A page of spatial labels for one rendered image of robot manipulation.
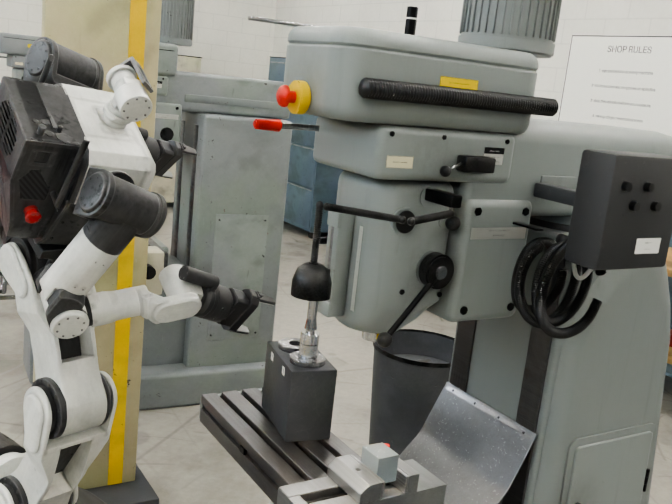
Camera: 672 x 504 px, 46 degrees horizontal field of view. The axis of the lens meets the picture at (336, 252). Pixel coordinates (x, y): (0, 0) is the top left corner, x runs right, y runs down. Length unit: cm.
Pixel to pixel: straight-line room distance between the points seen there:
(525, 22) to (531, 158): 27
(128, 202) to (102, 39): 160
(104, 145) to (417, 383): 223
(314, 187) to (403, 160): 744
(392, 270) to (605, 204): 40
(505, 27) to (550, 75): 549
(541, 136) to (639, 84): 485
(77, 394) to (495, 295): 96
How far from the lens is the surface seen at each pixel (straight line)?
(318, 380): 194
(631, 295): 188
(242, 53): 1128
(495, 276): 165
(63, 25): 306
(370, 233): 149
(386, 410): 367
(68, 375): 190
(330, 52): 139
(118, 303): 176
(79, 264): 163
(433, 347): 396
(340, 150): 151
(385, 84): 135
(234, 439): 207
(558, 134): 172
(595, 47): 684
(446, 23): 826
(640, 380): 201
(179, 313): 178
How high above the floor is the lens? 180
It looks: 12 degrees down
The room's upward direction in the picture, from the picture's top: 6 degrees clockwise
